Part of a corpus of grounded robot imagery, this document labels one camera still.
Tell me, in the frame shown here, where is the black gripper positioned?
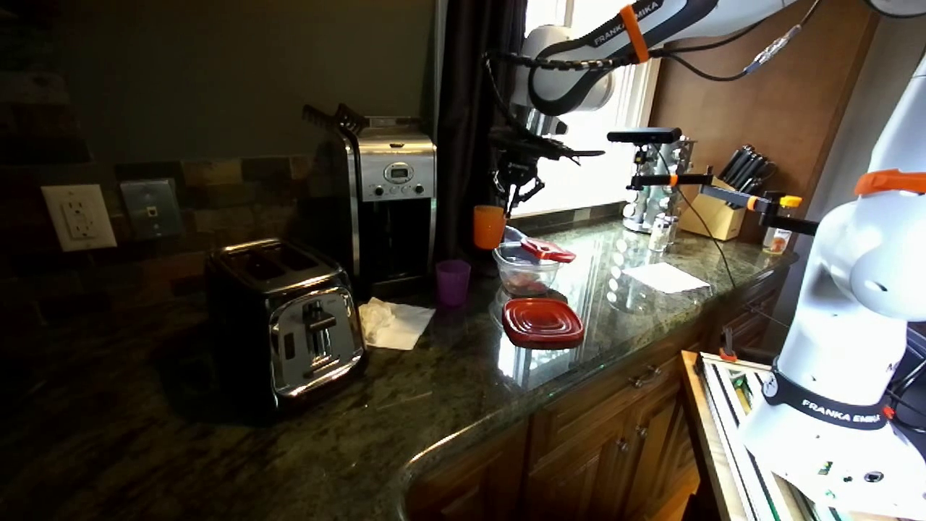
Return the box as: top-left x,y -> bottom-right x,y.
487,118 -> 607,217

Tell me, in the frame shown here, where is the orange plastic cup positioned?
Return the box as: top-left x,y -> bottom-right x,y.
469,204 -> 510,256

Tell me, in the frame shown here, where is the purple plastic cup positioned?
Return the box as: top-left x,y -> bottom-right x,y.
432,259 -> 474,314

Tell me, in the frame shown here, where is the bright window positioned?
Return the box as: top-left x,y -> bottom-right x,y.
517,0 -> 669,219

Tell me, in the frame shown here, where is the clear plastic food container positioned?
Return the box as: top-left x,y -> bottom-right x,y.
492,228 -> 566,299

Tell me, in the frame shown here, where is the black steel coffee maker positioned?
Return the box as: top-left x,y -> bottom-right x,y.
301,101 -> 443,292

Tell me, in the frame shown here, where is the red square plastic lid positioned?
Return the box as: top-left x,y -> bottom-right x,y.
500,296 -> 586,350

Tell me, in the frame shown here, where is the chrome glass spice rack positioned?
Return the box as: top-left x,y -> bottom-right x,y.
618,134 -> 696,241

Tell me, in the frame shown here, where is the white paper napkin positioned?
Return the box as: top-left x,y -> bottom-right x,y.
355,296 -> 440,353

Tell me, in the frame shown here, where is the white paper sheet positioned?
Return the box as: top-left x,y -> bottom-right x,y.
618,260 -> 715,296

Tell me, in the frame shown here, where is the wooden knife block with knives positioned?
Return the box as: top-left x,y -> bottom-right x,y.
673,143 -> 776,243

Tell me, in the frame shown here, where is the wooden kitchen cabinet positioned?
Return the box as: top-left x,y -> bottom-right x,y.
403,277 -> 803,521

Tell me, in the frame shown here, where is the black chrome toaster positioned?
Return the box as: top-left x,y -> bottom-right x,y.
203,235 -> 369,418

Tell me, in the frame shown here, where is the yellow capped bottle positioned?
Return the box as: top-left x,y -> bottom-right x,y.
764,193 -> 803,259

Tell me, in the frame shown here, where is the open drawer with white liner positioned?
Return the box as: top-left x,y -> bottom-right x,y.
676,348 -> 822,521

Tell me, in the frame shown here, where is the black camera bar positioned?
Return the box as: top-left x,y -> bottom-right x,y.
604,125 -> 685,147

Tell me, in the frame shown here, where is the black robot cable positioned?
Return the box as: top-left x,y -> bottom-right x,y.
660,0 -> 827,85

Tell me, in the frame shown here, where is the grey wall switch plate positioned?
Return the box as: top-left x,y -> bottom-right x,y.
115,178 -> 188,243

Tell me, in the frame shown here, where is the white wall outlet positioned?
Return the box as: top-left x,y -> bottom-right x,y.
38,183 -> 120,256

